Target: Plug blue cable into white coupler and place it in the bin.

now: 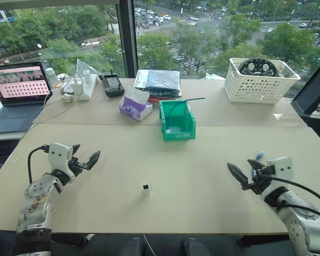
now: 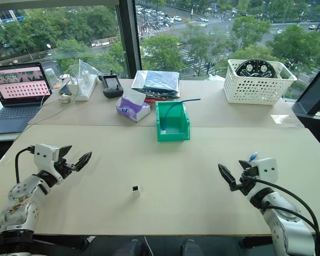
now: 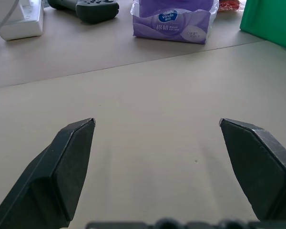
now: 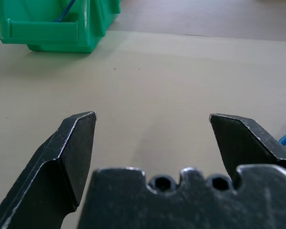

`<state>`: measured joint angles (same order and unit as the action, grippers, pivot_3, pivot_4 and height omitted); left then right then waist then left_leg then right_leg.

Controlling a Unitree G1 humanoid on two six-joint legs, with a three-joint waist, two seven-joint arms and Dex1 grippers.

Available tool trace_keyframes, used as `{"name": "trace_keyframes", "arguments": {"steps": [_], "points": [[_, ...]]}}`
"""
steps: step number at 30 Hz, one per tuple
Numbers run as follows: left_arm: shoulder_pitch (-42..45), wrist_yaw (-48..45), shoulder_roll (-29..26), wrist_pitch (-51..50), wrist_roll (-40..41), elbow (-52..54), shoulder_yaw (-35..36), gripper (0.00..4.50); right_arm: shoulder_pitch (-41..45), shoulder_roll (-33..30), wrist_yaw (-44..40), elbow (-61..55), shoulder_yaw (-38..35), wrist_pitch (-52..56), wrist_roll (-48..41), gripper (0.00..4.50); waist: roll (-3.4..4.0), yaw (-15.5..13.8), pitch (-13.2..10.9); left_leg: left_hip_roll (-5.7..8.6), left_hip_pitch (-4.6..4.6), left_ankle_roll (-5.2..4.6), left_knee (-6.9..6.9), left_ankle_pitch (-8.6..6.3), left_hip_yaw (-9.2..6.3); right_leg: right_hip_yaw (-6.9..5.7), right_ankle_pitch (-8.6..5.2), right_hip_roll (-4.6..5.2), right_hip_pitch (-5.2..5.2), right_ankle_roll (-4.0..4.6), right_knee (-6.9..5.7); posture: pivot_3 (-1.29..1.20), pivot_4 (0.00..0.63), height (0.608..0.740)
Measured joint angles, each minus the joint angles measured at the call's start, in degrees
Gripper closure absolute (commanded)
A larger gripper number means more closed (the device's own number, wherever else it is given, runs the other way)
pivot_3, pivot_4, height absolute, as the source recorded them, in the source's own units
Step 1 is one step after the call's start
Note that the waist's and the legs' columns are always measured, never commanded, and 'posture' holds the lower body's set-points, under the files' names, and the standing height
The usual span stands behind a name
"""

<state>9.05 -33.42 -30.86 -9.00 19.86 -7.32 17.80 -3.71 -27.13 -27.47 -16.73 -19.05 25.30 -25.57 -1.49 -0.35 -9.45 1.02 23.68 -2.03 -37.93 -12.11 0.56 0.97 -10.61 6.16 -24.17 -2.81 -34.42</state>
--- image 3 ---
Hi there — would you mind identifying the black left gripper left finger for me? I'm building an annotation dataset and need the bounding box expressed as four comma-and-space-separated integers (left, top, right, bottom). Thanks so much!
0, 117, 96, 229

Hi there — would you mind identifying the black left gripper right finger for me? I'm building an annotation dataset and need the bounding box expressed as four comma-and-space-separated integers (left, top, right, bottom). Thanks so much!
218, 117, 286, 222

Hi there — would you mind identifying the green plastic bin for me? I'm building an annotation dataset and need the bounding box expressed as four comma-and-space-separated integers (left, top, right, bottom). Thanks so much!
239, 0, 286, 52

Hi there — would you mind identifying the white power strip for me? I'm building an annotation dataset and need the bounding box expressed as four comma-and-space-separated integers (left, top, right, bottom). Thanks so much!
0, 0, 45, 42

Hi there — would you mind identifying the red packet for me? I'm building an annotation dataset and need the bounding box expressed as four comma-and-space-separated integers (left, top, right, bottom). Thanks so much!
218, 0, 248, 13

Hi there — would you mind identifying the purple tissue pack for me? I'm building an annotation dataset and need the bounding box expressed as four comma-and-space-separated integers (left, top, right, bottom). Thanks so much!
129, 0, 220, 46

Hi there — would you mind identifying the black handheld controller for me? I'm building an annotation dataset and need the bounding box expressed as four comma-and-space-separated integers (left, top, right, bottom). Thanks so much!
47, 0, 120, 25

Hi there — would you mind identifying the white power cable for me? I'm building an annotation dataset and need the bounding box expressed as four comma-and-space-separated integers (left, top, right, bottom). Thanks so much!
0, 0, 21, 45

